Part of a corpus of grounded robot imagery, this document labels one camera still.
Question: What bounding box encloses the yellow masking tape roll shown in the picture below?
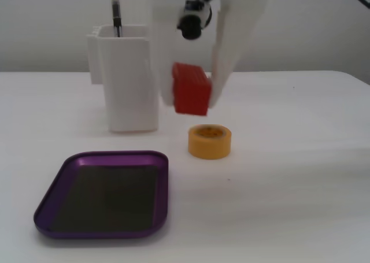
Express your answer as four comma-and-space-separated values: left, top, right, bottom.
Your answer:
187, 124, 233, 161

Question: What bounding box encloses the black clear ballpoint pen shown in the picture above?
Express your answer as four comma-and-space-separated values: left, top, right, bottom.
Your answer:
112, 0, 123, 39

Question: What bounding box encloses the purple metal tray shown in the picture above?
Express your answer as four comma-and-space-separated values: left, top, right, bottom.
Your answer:
33, 150, 169, 240

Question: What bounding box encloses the white plastic container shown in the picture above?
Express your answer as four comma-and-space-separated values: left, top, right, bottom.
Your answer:
86, 24, 161, 134

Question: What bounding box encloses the red rectangular cube block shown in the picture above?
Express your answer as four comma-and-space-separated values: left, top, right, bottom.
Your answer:
171, 61, 214, 117

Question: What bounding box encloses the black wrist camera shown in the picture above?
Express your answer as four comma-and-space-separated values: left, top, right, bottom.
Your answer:
176, 0, 213, 40

